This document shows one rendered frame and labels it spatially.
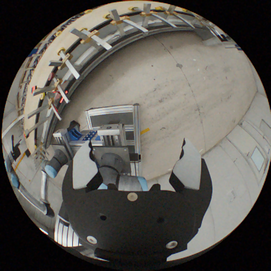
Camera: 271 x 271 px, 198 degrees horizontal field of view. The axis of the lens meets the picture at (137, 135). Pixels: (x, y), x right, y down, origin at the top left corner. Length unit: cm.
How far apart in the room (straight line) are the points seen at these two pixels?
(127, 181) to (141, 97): 124
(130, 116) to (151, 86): 59
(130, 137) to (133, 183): 107
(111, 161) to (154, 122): 118
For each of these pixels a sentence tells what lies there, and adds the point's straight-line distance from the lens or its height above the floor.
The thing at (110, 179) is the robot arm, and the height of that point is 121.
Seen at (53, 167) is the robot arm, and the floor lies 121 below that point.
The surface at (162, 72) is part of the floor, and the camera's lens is 152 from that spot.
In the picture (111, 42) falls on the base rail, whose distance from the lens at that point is 93.
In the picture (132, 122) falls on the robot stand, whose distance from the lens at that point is 130.
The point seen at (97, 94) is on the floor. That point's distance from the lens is 158.
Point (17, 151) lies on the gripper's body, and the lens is 82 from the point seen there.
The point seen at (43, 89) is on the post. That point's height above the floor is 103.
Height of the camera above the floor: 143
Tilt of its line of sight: 62 degrees down
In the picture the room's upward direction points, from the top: 178 degrees counter-clockwise
